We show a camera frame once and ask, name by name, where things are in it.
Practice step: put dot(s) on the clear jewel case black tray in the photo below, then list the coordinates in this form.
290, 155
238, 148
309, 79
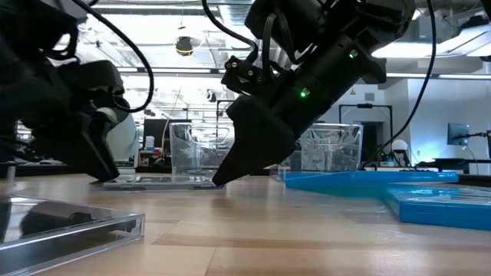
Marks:
57, 234

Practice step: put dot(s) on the blue jewel case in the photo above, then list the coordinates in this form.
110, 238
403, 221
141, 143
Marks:
441, 207
403, 178

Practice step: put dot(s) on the white blue labelled bottle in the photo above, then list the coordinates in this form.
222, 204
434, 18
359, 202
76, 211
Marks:
149, 143

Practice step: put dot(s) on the black computer monitor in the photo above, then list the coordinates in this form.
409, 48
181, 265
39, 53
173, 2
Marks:
155, 128

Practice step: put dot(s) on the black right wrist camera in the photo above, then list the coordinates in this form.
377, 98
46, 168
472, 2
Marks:
245, 78

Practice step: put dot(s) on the yellow hanging tag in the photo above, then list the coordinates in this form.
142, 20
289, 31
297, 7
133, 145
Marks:
352, 91

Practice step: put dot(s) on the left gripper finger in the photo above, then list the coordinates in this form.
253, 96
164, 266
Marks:
84, 149

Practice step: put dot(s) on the black ceiling dome camera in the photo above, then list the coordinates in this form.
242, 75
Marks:
184, 46

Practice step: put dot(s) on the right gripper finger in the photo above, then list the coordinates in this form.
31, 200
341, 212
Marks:
238, 168

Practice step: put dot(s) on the black wall monitor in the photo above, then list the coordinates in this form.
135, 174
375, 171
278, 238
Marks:
458, 134

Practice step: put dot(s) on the black doorway frame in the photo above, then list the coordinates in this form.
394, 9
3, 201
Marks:
364, 106

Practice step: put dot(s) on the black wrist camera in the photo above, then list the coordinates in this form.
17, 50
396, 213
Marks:
96, 80
245, 78

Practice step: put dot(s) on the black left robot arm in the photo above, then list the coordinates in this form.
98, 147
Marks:
30, 30

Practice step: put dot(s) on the clear plastic bin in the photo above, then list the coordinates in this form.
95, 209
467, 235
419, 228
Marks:
199, 153
330, 149

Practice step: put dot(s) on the clear jewel case silver disc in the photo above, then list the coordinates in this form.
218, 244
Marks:
161, 183

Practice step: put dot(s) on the white dome lamp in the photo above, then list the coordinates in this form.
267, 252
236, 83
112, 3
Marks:
399, 145

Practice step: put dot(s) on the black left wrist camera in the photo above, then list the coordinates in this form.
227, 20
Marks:
96, 80

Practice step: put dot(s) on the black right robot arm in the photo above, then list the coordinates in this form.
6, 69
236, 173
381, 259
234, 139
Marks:
337, 50

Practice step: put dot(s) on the black background table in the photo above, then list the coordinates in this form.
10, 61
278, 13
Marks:
452, 161

